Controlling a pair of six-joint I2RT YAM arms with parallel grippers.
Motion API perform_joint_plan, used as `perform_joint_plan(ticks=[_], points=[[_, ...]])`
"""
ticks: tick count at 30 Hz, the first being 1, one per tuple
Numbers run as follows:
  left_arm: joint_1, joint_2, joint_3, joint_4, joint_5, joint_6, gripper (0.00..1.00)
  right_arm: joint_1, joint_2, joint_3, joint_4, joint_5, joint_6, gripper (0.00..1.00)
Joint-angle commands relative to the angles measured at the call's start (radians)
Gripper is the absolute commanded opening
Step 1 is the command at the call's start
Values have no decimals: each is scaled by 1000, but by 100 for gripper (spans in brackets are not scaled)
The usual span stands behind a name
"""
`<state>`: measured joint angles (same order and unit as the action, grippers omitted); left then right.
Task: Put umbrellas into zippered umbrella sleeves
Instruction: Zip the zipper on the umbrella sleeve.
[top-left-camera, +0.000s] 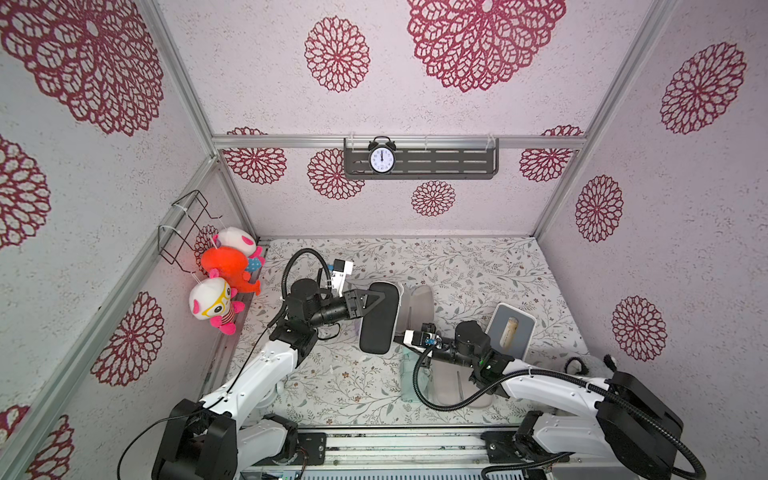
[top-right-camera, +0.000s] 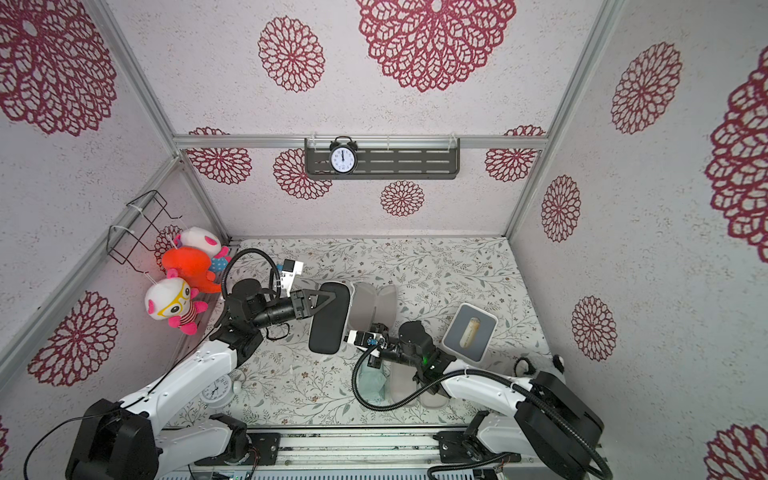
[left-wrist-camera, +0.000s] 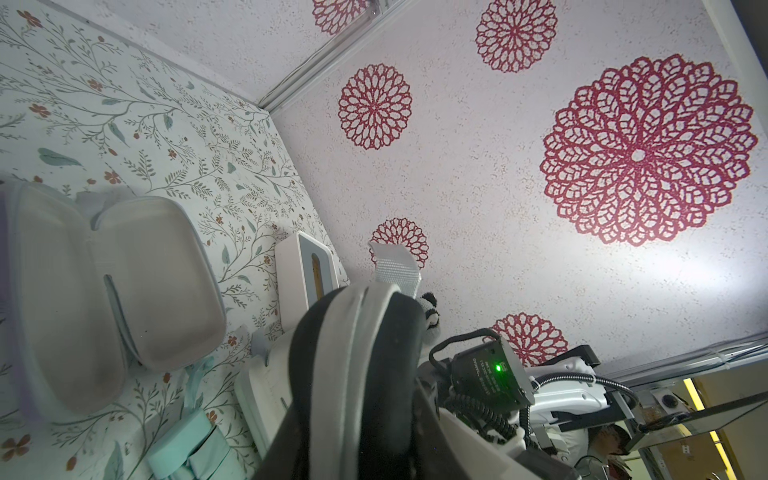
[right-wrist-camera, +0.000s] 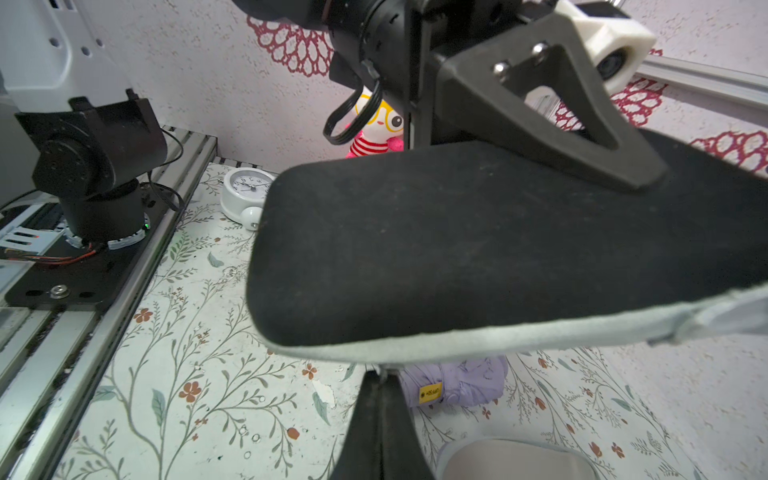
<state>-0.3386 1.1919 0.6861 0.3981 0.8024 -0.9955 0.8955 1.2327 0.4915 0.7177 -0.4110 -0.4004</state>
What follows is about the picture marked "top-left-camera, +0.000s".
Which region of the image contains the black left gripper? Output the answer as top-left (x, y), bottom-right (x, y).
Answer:
top-left (308, 287), bottom-right (384, 330)

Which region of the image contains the black umbrella case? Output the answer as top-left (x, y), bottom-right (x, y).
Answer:
top-left (358, 282), bottom-right (401, 355)

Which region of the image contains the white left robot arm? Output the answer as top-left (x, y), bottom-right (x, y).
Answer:
top-left (151, 261), bottom-right (402, 479)

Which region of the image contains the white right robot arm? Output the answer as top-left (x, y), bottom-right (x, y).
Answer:
top-left (394, 321), bottom-right (707, 479)

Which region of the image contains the open mint umbrella case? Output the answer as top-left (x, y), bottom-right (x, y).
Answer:
top-left (428, 362), bottom-right (479, 406)

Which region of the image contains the beige roll in tray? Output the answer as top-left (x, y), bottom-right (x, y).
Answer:
top-left (500, 318), bottom-right (518, 350)

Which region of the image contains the white rimmed grey tray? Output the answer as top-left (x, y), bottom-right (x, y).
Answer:
top-left (485, 303), bottom-right (537, 360)

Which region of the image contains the grey husky plush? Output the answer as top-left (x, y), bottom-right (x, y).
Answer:
top-left (563, 355), bottom-right (618, 378)

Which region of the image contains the orange plush whale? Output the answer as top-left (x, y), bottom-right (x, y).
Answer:
top-left (200, 246), bottom-right (261, 295)

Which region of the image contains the black alarm clock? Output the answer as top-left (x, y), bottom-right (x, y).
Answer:
top-left (368, 135), bottom-right (397, 174)

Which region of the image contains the white pink plush doll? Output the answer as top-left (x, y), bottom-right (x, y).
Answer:
top-left (213, 227), bottom-right (265, 273)

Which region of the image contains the white plush with yellow glasses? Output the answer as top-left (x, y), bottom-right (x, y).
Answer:
top-left (188, 277), bottom-right (245, 336)

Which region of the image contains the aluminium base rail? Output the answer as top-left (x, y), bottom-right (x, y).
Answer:
top-left (197, 425), bottom-right (661, 480)

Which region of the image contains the grey wall shelf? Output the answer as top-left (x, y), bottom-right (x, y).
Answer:
top-left (342, 137), bottom-right (499, 181)

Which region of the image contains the black wire wall rack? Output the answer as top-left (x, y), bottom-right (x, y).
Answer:
top-left (156, 189), bottom-right (224, 275)

